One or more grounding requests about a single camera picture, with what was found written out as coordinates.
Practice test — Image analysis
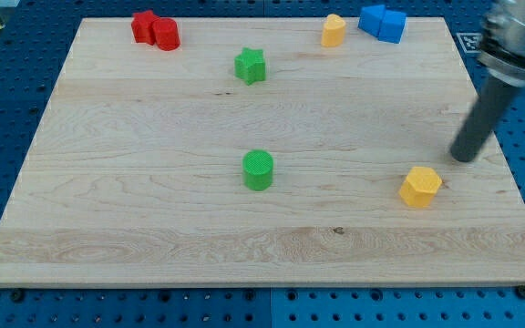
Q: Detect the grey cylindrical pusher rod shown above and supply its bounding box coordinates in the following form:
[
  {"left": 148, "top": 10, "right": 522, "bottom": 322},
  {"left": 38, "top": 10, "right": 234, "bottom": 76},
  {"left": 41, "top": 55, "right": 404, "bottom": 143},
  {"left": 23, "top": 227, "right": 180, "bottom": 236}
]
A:
[{"left": 449, "top": 75, "right": 520, "bottom": 162}]

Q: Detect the yellow hexagon block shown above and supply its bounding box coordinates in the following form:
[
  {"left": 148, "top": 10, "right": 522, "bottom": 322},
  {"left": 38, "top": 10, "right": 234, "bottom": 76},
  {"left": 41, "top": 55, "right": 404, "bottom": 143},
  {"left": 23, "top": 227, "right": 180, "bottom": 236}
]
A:
[{"left": 398, "top": 166, "right": 442, "bottom": 209}]

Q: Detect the fiducial marker tag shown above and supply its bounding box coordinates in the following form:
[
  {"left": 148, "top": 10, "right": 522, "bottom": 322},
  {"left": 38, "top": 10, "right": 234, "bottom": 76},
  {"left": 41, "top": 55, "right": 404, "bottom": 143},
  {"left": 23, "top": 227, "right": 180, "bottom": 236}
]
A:
[{"left": 456, "top": 32, "right": 482, "bottom": 55}]

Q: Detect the blue cube block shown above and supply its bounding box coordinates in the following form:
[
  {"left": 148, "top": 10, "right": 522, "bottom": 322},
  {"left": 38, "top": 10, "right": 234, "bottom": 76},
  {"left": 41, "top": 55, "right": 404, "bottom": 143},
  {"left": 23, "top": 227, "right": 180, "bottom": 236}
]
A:
[{"left": 377, "top": 10, "right": 407, "bottom": 44}]

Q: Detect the blue triangle block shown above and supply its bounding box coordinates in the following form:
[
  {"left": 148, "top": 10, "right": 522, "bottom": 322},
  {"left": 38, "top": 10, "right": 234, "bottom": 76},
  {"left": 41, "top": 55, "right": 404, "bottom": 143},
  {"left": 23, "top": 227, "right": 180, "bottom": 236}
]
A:
[{"left": 358, "top": 5, "right": 386, "bottom": 37}]

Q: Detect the yellow heart block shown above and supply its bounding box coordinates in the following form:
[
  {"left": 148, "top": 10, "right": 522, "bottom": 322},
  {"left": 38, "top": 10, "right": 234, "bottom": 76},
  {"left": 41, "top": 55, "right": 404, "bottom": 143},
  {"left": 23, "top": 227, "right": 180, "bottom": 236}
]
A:
[{"left": 321, "top": 14, "right": 346, "bottom": 47}]

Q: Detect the wooden board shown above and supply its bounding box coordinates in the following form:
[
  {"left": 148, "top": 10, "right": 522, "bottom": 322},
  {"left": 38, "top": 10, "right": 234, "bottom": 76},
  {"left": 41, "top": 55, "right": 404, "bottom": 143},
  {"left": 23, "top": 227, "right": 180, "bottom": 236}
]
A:
[{"left": 0, "top": 17, "right": 525, "bottom": 288}]

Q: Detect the green star block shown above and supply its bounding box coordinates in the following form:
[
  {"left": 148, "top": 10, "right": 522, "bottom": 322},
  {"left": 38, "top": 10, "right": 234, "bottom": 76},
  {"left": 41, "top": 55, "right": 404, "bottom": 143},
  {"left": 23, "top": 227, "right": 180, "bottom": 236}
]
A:
[{"left": 234, "top": 47, "right": 266, "bottom": 85}]

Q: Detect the green cylinder block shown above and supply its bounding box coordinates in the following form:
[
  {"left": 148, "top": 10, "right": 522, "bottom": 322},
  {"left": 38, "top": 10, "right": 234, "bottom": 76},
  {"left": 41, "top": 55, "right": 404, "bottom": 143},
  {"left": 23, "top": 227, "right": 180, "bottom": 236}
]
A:
[{"left": 242, "top": 149, "right": 274, "bottom": 191}]

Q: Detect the red cylinder block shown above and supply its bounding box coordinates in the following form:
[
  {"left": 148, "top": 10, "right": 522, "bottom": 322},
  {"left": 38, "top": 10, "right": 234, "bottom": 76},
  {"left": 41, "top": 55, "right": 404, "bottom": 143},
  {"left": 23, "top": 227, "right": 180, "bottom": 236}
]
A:
[{"left": 151, "top": 17, "right": 180, "bottom": 51}]

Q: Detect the red star block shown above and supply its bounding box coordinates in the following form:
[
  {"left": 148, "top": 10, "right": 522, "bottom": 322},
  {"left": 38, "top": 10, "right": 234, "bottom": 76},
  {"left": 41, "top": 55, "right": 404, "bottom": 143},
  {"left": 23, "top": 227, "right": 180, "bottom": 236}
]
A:
[{"left": 131, "top": 10, "right": 160, "bottom": 45}]

